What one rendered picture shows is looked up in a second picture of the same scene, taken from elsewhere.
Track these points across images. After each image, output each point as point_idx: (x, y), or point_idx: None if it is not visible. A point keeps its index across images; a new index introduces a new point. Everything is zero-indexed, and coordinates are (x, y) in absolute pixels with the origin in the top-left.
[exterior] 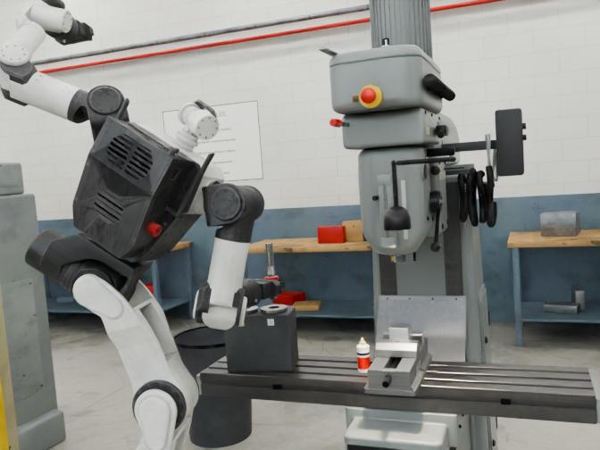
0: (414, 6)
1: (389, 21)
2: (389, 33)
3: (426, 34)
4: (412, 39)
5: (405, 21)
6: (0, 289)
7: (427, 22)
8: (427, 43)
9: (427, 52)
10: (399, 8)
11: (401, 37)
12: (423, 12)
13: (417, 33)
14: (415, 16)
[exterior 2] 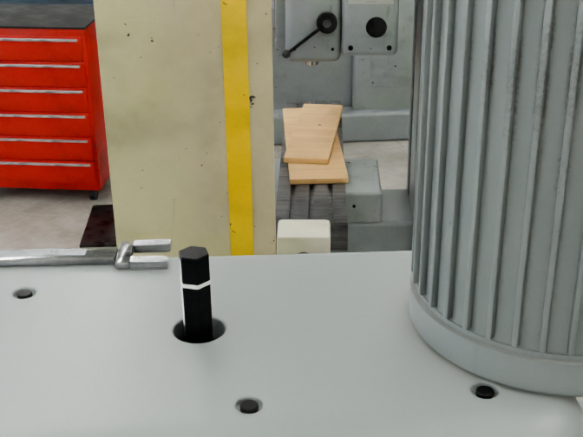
0: (480, 105)
1: (418, 124)
2: (415, 173)
3: (550, 251)
4: (460, 254)
5: (438, 162)
6: (272, 217)
7: (560, 198)
8: (545, 294)
9: (540, 333)
10: (429, 87)
11: (423, 218)
12: (534, 141)
13: (484, 235)
14: (477, 154)
